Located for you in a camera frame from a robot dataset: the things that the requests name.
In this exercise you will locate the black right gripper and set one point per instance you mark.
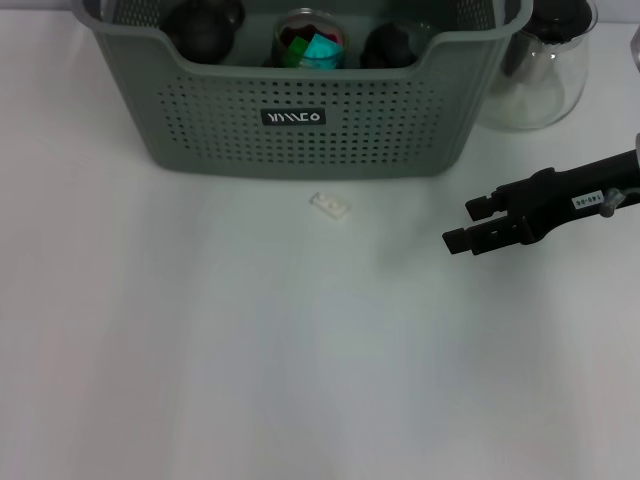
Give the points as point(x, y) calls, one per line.
point(550, 200)

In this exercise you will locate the glass teacup black sleeve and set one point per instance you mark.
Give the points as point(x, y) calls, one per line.
point(277, 50)
point(387, 47)

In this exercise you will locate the teal square building brick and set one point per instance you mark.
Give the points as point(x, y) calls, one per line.
point(322, 50)

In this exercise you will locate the green square brick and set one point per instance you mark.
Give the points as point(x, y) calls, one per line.
point(294, 52)

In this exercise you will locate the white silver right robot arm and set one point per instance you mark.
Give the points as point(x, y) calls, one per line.
point(637, 152)

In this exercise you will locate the grey perforated plastic storage bin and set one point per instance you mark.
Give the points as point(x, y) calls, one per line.
point(375, 130)

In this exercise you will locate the glass pitcher with black lid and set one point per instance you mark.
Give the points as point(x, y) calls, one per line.
point(540, 95)

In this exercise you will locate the dark clay teapot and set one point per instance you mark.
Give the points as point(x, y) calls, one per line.
point(200, 32)

